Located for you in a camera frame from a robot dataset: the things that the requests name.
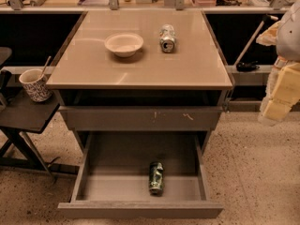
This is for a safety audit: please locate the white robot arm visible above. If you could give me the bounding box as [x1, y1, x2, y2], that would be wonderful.
[256, 0, 300, 126]

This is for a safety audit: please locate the dark side table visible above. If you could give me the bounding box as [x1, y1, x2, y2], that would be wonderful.
[0, 90, 79, 178]

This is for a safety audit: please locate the white stick with black tip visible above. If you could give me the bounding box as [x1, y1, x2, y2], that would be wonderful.
[233, 15, 278, 66]

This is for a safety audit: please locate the green soda can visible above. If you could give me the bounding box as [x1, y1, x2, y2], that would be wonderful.
[148, 161, 164, 196]

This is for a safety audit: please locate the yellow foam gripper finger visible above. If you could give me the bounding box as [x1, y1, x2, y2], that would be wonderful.
[258, 62, 300, 125]

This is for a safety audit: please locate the silver soda can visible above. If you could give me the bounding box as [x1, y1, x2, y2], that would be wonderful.
[159, 24, 176, 53]

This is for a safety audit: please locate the wooden stir stick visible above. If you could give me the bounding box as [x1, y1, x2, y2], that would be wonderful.
[39, 56, 52, 79]

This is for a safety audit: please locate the open grey middle drawer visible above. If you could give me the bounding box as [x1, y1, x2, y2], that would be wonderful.
[58, 132, 223, 218]

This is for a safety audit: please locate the patterned paper cup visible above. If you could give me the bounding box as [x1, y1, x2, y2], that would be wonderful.
[19, 68, 53, 102]

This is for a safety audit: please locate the white bowl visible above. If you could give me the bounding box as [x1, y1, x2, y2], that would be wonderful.
[104, 33, 143, 58]

